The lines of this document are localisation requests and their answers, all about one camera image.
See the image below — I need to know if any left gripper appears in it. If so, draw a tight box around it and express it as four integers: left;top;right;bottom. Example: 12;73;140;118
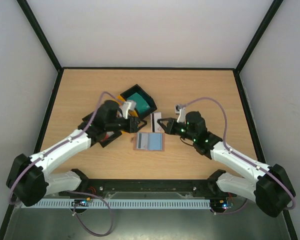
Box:
106;115;148;134

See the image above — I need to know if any white card with stripe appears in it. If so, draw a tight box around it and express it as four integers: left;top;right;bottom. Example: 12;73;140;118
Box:
150;112;162;133

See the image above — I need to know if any yellow bin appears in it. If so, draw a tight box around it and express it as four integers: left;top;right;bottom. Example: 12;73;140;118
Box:
116;95;139;133

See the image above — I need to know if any black bin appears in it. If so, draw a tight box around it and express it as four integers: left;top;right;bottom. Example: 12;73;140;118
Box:
120;84;157;119
85;107;123;148

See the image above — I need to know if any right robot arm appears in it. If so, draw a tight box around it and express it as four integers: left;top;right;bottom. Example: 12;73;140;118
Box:
157;111;296;218

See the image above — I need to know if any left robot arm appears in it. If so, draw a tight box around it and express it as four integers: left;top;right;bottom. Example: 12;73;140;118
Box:
6;100;147;207

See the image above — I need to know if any teal card stack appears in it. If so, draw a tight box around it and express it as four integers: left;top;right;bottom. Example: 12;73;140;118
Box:
127;92;151;114

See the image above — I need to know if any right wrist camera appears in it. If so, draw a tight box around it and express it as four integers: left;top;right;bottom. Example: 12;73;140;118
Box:
174;104;186;123

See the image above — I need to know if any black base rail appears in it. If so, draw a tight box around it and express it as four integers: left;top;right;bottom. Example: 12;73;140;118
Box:
57;176;241;197

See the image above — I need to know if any black enclosure frame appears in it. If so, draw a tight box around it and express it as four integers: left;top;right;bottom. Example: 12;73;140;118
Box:
0;0;298;240

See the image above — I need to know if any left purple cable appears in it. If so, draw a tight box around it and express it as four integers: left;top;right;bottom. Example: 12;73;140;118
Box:
8;90;128;236

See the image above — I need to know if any purple cable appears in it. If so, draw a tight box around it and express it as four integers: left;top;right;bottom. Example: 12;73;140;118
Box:
181;96;297;216
8;90;128;236

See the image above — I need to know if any grey slotted cable duct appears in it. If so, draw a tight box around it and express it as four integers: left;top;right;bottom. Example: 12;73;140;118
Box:
32;198;211;210

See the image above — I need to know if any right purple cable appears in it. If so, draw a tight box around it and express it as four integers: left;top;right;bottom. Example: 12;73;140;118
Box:
181;96;297;216

